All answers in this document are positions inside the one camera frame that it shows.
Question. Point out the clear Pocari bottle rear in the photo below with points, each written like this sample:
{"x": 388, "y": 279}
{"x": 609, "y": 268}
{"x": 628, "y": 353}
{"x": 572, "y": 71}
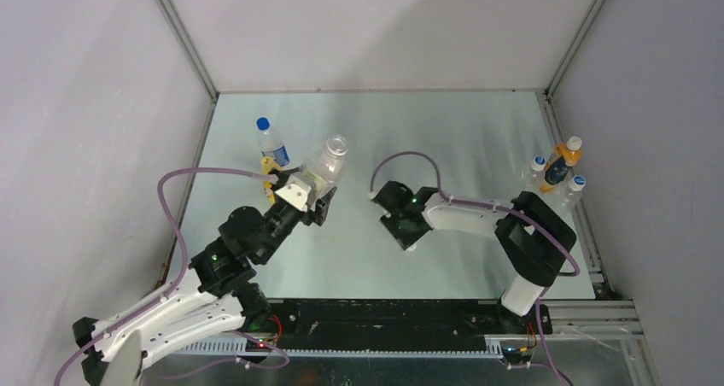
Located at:
{"x": 531, "y": 175}

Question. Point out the clear pocari bottle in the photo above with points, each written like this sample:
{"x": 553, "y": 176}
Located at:
{"x": 531, "y": 175}
{"x": 566, "y": 197}

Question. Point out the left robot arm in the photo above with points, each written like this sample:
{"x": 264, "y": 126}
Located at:
{"x": 215, "y": 294}

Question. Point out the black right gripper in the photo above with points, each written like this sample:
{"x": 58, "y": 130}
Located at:
{"x": 405, "y": 241}

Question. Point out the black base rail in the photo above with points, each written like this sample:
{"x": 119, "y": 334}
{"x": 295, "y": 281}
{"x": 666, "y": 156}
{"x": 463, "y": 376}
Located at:
{"x": 394, "y": 326}

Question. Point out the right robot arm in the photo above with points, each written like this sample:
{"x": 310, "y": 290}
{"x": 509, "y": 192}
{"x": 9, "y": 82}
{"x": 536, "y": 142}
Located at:
{"x": 536, "y": 241}

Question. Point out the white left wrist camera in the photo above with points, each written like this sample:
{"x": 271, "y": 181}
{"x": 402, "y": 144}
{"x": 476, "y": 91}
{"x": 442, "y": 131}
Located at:
{"x": 298, "y": 189}

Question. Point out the aluminium frame front rail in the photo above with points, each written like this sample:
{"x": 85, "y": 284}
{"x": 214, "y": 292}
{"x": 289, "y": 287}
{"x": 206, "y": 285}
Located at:
{"x": 571, "y": 320}

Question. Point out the clear square bottle cream label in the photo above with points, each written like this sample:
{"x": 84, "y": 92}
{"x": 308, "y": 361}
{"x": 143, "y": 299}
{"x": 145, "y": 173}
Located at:
{"x": 324, "y": 166}

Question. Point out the orange navy label bottle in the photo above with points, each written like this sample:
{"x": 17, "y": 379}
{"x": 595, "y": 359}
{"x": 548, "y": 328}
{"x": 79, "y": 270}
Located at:
{"x": 564, "y": 157}

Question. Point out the clear Pocari bottle front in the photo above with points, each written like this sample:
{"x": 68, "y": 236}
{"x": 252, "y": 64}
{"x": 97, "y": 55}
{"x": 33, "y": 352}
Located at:
{"x": 566, "y": 197}

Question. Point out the yellow juice bottle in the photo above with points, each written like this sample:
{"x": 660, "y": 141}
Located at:
{"x": 268, "y": 164}

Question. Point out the clear bottle blue label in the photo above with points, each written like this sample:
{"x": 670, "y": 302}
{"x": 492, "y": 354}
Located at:
{"x": 270, "y": 142}

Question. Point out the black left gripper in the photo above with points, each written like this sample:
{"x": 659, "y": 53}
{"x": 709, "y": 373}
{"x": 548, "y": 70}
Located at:
{"x": 318, "y": 214}

